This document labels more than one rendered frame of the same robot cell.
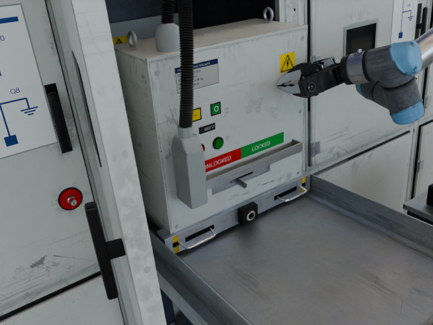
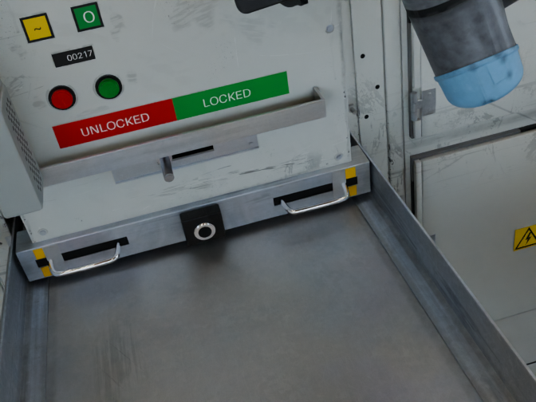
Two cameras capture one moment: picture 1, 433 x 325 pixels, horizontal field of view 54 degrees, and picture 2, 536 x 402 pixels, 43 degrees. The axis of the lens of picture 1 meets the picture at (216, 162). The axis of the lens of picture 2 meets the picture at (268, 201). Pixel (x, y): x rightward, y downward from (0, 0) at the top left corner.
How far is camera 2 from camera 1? 0.62 m
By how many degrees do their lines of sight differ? 23
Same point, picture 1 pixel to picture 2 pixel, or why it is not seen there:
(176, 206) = not seen: hidden behind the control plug
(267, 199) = (254, 202)
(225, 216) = (153, 226)
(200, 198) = (18, 201)
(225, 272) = (96, 336)
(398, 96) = (431, 36)
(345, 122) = not seen: hidden behind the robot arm
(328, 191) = (391, 206)
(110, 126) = not seen: outside the picture
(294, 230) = (277, 277)
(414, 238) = (492, 364)
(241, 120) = (162, 42)
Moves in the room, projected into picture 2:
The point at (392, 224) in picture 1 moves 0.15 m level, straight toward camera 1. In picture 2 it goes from (463, 315) to (392, 395)
